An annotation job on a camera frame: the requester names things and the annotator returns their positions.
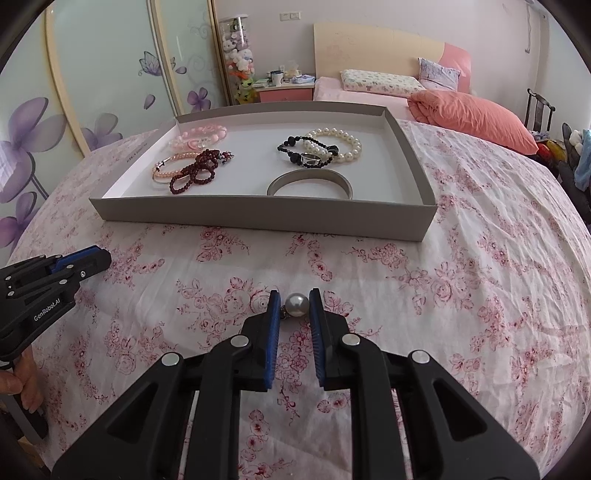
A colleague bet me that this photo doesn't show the beige and pink headboard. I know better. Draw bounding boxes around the beige and pink headboard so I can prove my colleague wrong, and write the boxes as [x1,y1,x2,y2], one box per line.
[314,22,472,88]

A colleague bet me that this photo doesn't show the grey plush toy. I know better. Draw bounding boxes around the grey plush toy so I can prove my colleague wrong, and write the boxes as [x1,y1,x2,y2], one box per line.
[561,122,583,153]

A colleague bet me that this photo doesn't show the grey cardboard tray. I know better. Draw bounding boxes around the grey cardboard tray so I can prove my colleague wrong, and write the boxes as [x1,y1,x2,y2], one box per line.
[89,102,438,243]

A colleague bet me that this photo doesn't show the blue fleece garment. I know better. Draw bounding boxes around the blue fleece garment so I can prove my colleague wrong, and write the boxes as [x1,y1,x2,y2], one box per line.
[575,129,591,190]

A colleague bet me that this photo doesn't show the white pearl bracelet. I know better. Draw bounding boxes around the white pearl bracelet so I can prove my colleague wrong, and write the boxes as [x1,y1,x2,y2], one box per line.
[302,128,362,163]

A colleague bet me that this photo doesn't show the wide silver bangle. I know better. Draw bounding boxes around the wide silver bangle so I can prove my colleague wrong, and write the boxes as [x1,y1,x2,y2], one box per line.
[267,169,355,200]

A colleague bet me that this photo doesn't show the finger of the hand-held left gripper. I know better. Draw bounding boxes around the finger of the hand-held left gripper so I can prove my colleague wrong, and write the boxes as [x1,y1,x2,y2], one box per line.
[51,246,100,271]
[61,250,113,284]

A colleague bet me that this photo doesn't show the floral pink blanket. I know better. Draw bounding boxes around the floral pink blanket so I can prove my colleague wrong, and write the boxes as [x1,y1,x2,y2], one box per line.
[9,117,591,480]

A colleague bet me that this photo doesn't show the wardrobe with flower glass doors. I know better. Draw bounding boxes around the wardrobe with flower glass doors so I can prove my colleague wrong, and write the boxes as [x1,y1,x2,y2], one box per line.
[0,0,234,259]

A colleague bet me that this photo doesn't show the pearl earring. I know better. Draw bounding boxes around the pearl earring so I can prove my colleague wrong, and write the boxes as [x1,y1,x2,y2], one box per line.
[283,293,309,320]

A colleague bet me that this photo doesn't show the pink bed sheet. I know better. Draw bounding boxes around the pink bed sheet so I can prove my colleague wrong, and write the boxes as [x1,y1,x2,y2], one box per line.
[313,78,416,121]

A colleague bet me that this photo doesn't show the colourful toy pile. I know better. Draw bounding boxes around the colourful toy pile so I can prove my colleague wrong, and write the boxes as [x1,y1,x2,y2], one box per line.
[536,134,566,162]

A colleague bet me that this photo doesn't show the pink crystal bead bracelet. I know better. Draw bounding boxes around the pink crystal bead bracelet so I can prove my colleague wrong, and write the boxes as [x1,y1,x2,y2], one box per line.
[168,124,229,151]

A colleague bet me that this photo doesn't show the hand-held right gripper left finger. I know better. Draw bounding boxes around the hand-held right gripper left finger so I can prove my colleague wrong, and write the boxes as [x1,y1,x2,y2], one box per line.
[51,288,282,480]

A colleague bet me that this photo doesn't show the black bead bracelet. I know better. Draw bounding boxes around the black bead bracelet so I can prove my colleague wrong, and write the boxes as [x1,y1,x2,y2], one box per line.
[277,135,340,167]

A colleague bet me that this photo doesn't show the floral white pillow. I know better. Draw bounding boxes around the floral white pillow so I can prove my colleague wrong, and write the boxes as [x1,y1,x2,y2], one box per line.
[340,69,428,97]

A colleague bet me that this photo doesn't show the dark wooden chair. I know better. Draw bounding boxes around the dark wooden chair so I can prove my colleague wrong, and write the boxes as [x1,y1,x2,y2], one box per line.
[526,89,556,134]

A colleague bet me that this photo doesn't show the pink nightstand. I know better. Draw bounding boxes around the pink nightstand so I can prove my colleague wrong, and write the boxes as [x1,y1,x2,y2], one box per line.
[256,83,317,104]

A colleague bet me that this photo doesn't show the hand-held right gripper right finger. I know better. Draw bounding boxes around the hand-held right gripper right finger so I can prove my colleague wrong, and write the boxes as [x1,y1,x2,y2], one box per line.
[308,288,541,480]

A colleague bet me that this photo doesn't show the purple print pillow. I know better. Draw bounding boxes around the purple print pillow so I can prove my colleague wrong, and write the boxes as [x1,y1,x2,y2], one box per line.
[418,58,462,90]

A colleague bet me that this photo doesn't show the pink pearl bracelet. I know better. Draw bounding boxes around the pink pearl bracelet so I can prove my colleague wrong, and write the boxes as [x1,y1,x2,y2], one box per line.
[152,150,204,183]

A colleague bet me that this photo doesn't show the person's left hand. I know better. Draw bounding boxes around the person's left hand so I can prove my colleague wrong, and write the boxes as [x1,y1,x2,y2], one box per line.
[0,346,45,414]

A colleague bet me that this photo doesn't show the clear tube of plush toys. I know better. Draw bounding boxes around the clear tube of plush toys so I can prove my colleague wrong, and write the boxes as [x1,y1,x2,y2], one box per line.
[218,16,259,106]

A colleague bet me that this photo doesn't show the orange pillow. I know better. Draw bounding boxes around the orange pillow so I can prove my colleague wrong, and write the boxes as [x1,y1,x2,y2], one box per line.
[407,90,540,155]

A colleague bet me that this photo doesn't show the dark red bead string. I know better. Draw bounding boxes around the dark red bead string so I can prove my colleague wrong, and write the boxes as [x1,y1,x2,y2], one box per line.
[168,148,234,195]

